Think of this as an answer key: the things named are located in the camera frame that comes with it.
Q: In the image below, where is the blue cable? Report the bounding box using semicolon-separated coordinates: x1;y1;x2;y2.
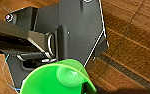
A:
1;54;16;90

